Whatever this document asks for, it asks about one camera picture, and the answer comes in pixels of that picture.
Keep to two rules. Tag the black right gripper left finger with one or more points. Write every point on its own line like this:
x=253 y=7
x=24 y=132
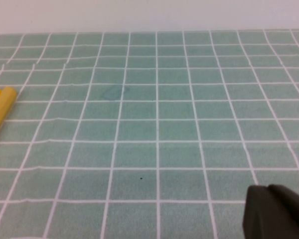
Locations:
x=261 y=216

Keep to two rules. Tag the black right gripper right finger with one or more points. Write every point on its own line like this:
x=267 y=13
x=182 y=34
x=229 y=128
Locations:
x=297 y=211

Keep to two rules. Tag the yellow hand brush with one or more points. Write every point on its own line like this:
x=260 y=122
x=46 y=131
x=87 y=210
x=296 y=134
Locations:
x=2 y=107

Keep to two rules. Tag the green white-grid tablecloth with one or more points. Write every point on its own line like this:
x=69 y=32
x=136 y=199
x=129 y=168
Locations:
x=152 y=124

